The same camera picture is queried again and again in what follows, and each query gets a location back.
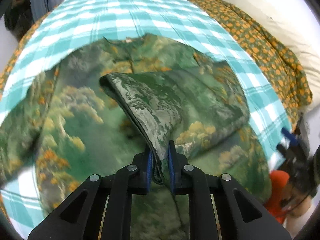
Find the orange red fleece garment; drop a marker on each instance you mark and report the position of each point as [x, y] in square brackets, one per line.
[279, 180]

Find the person right hand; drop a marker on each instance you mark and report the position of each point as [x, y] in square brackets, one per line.
[293, 202]

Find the orange floral green bedspread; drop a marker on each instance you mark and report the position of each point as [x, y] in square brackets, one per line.
[265, 42]

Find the teal white plaid blanket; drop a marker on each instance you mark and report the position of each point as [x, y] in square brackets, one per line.
[140, 17]

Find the green landscape print jacket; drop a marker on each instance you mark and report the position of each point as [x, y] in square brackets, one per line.
[106, 101]

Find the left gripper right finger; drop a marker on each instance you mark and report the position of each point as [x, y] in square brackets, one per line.
[219, 207]

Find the cream pillow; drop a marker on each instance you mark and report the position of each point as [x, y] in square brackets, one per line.
[292, 23]

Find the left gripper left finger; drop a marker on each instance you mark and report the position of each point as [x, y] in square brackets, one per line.
[100, 208]

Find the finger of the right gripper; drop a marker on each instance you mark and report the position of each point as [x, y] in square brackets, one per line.
[290, 136]

